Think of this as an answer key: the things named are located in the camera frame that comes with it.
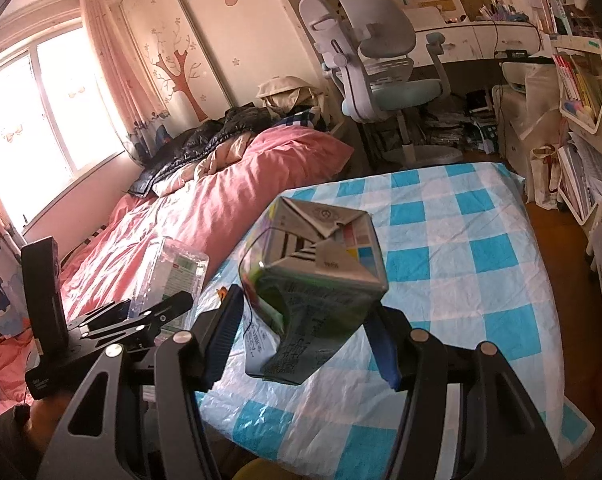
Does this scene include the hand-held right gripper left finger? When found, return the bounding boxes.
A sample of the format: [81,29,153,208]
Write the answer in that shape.
[41,284,244,480]

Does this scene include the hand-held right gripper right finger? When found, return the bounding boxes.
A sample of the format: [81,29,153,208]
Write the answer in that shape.
[363,304,566,480]

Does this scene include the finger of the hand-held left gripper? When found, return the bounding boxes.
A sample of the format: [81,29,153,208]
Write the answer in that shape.
[83,291,196,356]
[67,299,134,333]

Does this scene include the clear plastic bottle green label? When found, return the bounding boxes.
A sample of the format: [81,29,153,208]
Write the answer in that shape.
[128,236,210,333]

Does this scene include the light blue drink carton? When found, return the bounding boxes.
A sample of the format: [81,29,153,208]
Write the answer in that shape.
[238,196,389,386]

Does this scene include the yellow bin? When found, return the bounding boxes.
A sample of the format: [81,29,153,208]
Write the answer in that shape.
[229,457,282,480]

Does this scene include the blue checkered tablecloth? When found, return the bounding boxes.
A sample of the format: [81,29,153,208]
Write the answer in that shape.
[193,162,596,466]

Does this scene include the pink duvet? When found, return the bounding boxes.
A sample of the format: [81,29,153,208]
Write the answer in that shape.
[0,125,354,411]

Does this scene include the beige blanket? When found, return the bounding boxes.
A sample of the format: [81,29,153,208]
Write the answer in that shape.
[153,132,262,196]

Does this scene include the black puffer jacket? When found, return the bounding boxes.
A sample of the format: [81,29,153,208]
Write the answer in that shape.
[128,105,286,196]

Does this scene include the window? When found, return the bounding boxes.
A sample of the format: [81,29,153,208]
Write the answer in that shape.
[0,15,126,231]

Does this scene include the blue plaid cloth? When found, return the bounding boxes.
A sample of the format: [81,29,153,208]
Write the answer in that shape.
[273,107,326,131]

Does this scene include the pile of magazines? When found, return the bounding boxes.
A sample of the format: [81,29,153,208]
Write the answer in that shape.
[421,105,502,156]

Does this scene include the white tote bag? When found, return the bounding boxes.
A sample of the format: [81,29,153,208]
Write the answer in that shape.
[528,144,564,211]

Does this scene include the pink curtain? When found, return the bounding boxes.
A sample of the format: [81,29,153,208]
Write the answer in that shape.
[78,0,169,163]

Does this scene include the beige fabric bundle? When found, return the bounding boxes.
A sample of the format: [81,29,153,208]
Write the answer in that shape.
[257,76,326,111]

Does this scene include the wardrobe with tree decal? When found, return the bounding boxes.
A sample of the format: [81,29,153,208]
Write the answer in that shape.
[118,0,342,126]

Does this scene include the small white book rack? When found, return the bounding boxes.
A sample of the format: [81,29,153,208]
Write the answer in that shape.
[551,35,602,226]

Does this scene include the grey desk chair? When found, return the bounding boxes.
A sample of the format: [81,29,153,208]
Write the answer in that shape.
[298,0,464,168]

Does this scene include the white desk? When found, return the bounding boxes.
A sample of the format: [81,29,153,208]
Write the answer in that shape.
[411,7,556,68]

